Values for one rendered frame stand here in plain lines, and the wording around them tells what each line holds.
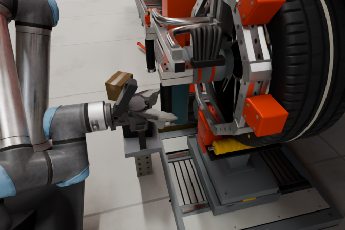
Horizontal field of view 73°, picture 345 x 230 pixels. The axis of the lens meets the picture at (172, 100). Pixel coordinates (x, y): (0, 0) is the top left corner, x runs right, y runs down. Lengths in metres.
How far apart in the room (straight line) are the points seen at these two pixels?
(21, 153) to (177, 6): 0.96
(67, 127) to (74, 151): 0.07
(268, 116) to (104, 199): 1.12
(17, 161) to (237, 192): 0.95
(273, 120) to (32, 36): 0.81
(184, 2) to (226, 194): 0.98
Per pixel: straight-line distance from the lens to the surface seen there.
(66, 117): 0.71
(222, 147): 1.01
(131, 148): 1.11
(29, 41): 0.96
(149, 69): 1.03
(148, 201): 1.47
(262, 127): 0.65
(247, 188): 1.29
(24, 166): 0.68
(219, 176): 1.30
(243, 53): 0.67
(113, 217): 1.45
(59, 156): 0.70
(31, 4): 0.96
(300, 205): 1.52
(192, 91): 1.75
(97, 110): 0.69
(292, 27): 0.67
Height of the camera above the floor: 1.27
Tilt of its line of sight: 37 degrees down
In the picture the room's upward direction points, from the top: straight up
